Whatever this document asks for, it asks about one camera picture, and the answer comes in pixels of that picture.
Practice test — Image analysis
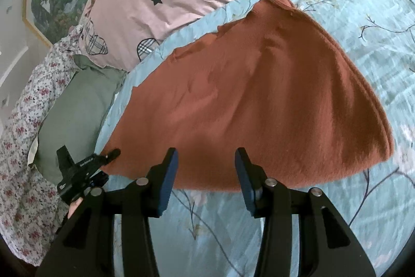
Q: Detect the floral patterned bed sheet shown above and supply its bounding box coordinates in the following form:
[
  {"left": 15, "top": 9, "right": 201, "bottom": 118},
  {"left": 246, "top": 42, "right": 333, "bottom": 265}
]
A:
[{"left": 0, "top": 0, "right": 137, "bottom": 266}]

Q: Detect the person's left hand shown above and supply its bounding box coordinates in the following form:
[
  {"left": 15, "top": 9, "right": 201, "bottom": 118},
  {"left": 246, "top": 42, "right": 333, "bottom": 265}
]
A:
[{"left": 67, "top": 197, "right": 84, "bottom": 219}]

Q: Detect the grey-green pillow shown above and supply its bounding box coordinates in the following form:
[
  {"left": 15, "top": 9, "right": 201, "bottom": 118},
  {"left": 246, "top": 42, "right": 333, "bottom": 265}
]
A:
[{"left": 32, "top": 55, "right": 127, "bottom": 185}]

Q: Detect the rust orange knit garment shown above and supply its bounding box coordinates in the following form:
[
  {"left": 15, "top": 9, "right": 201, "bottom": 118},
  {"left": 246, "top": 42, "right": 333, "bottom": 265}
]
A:
[{"left": 104, "top": 0, "right": 394, "bottom": 191}]

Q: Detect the light blue floral quilt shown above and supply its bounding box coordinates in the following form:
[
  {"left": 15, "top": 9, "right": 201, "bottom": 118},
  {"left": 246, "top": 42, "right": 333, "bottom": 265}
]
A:
[{"left": 96, "top": 0, "right": 414, "bottom": 276}]

